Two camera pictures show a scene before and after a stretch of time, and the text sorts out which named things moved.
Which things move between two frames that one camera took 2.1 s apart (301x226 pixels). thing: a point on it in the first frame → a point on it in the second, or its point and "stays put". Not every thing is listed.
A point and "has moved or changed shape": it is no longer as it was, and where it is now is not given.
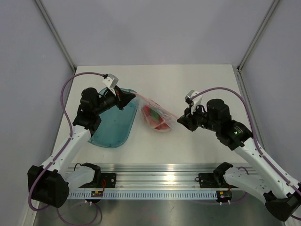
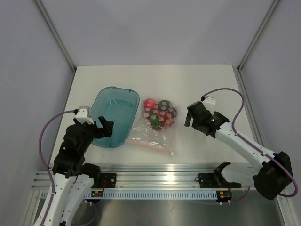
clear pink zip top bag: [158, 117] has moved or changed shape
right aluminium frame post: [258, 35] stays put
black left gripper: [122, 97] → [107, 127]
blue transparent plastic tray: [116, 125] stays put
